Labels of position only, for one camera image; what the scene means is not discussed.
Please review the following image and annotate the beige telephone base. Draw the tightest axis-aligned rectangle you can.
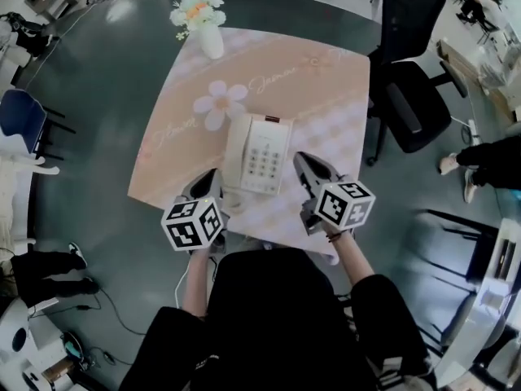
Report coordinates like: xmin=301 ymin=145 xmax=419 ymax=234
xmin=239 ymin=113 xmax=295 ymax=196

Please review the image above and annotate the black metal frame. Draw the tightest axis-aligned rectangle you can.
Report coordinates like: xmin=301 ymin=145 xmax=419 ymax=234
xmin=414 ymin=208 xmax=501 ymax=289

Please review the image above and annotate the person's body in black clothes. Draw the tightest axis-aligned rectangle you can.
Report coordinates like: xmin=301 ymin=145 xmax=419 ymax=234
xmin=120 ymin=246 xmax=439 ymax=391

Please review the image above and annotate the brown cardboard box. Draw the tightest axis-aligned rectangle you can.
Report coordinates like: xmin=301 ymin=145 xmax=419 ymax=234
xmin=435 ymin=38 xmax=521 ymax=122

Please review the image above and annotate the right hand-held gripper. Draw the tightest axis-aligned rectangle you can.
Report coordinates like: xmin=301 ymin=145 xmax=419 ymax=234
xmin=293 ymin=152 xmax=376 ymax=238

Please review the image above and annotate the blue chair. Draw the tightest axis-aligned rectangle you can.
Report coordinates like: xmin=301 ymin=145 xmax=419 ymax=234
xmin=0 ymin=89 xmax=77 ymax=161

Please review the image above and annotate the white flower bouquet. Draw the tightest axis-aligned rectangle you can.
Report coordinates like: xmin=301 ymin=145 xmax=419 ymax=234
xmin=169 ymin=0 xmax=227 ymax=42

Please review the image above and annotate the pink floral tablecloth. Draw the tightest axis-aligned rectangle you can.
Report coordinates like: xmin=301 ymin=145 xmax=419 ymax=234
xmin=126 ymin=26 xmax=371 ymax=266

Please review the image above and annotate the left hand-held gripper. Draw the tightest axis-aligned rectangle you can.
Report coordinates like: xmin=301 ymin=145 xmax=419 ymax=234
xmin=160 ymin=168 xmax=232 ymax=256

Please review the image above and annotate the white cable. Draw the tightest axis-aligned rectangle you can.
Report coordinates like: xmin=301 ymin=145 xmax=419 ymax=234
xmin=173 ymin=257 xmax=193 ymax=311

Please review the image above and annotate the black floor cable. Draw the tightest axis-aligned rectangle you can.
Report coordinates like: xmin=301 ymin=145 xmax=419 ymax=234
xmin=76 ymin=286 xmax=147 ymax=336

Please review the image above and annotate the beige coiled cord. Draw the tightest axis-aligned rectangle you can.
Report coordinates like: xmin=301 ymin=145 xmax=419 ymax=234
xmin=222 ymin=188 xmax=247 ymax=213

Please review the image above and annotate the person's left forearm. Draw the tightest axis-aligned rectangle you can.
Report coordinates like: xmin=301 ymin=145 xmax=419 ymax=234
xmin=181 ymin=248 xmax=219 ymax=319

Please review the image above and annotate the person's right forearm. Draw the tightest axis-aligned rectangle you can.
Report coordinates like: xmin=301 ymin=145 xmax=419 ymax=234
xmin=323 ymin=224 xmax=376 ymax=291

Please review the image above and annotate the black office chair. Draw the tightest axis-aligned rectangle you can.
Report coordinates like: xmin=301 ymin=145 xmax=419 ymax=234
xmin=366 ymin=0 xmax=469 ymax=166

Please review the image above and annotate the white vase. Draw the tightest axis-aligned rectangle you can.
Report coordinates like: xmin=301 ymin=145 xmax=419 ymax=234
xmin=197 ymin=24 xmax=225 ymax=59

